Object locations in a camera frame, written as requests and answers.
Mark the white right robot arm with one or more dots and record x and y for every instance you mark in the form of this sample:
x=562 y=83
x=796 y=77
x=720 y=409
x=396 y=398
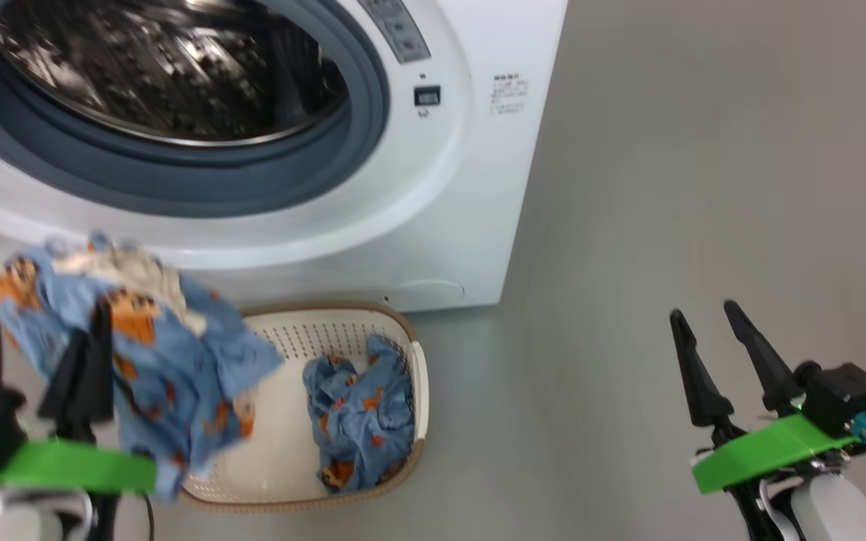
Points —
x=838 y=511

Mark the cream perforated laundry basket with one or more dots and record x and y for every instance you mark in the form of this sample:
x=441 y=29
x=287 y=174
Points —
x=282 y=443

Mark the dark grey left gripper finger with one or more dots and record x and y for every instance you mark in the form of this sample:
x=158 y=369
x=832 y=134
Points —
x=104 y=361
x=72 y=391

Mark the white front-load washing machine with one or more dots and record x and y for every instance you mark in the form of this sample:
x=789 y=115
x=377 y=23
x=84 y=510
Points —
x=440 y=210

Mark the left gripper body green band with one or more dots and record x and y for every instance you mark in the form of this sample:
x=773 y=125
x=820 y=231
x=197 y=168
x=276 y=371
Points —
x=72 y=466

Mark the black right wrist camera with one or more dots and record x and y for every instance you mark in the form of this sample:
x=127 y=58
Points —
x=846 y=394

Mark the blue garment with orange print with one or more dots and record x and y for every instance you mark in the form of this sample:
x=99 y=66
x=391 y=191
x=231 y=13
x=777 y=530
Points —
x=177 y=353
x=361 y=421

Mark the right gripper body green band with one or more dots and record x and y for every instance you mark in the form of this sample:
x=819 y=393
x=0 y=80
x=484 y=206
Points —
x=770 y=451

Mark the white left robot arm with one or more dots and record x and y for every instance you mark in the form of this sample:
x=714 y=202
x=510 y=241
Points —
x=12 y=518

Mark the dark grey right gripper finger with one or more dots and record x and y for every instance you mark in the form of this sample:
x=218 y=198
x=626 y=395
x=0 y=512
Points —
x=770 y=368
x=703 y=383

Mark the printed text warning label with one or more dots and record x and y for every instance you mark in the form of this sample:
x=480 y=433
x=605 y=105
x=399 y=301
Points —
x=509 y=94

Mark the round white filter cover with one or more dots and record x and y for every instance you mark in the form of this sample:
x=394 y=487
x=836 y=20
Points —
x=432 y=293

